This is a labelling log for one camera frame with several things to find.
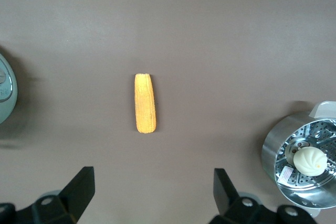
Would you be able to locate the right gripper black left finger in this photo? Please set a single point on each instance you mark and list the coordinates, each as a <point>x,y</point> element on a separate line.
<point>65,203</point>

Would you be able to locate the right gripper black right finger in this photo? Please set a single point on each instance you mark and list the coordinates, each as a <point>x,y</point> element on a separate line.
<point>236,211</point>

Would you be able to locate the yellow corn cob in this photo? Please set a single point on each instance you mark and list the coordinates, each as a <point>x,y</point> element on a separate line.
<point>145,103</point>

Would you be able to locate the glass pot lid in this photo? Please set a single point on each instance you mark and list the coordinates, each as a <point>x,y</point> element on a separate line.
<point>5,87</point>

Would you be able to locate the steel cooking pot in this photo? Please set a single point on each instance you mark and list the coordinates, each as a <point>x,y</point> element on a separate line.
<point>10,111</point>

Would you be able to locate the shiny metal bowl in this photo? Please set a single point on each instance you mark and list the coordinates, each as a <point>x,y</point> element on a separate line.
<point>273,150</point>

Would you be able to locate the white steamed bun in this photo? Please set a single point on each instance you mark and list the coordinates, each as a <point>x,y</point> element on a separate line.
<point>309,161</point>

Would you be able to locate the perforated steel steamer insert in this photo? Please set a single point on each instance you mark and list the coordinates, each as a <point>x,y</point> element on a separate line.
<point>315,134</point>

